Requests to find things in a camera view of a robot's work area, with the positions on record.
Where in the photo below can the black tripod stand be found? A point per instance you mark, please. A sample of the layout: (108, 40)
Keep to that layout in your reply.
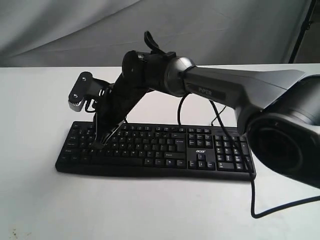
(306, 24)

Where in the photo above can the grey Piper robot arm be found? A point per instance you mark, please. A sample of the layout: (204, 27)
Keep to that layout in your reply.
(278, 111)

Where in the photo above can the black Acer keyboard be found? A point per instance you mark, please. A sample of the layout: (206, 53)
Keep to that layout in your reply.
(144, 150)

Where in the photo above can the grey backdrop cloth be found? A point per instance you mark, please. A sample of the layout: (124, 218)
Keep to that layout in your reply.
(98, 33)

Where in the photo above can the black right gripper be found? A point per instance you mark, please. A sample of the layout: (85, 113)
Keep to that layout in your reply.
(126, 92)

